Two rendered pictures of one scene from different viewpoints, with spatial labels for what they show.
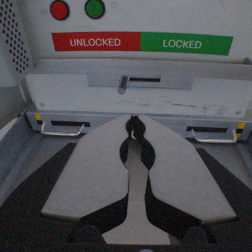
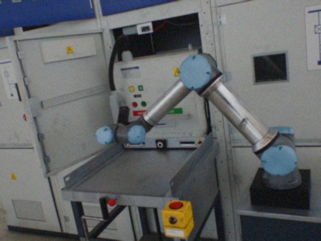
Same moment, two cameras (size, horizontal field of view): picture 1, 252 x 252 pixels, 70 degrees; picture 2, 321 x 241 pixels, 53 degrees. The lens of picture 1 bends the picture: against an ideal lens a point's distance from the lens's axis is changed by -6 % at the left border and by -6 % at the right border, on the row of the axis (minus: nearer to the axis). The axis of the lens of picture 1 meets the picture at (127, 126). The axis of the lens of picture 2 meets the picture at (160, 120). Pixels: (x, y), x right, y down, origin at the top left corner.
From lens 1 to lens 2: 155 cm
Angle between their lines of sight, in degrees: 31
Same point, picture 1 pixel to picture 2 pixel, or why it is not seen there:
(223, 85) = (186, 123)
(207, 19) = not seen: hidden behind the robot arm
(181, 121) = (176, 139)
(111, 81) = not seen: hidden behind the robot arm
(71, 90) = not seen: hidden behind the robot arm
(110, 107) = (151, 135)
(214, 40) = (176, 109)
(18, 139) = (118, 147)
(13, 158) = (115, 153)
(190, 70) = (168, 118)
